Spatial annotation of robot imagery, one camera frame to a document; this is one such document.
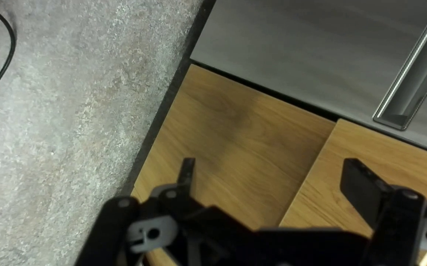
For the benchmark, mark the stainless steel dishwasher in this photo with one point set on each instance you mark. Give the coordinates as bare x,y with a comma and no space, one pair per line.
296,49

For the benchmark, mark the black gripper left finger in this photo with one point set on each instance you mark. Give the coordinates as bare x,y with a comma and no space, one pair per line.
139,231

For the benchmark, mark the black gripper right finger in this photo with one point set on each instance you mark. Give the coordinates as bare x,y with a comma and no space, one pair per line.
399,227

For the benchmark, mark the wooden kitchen drawer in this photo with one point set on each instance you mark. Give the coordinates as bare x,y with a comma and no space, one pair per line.
317,197

